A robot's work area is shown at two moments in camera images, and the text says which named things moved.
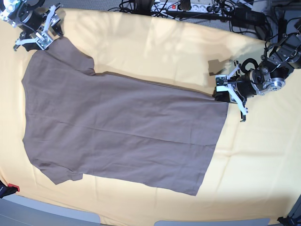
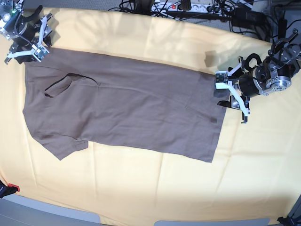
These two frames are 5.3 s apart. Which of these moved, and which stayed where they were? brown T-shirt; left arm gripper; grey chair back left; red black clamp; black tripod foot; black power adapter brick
Moved: left arm gripper; brown T-shirt
Stayed: black tripod foot; black power adapter brick; red black clamp; grey chair back left
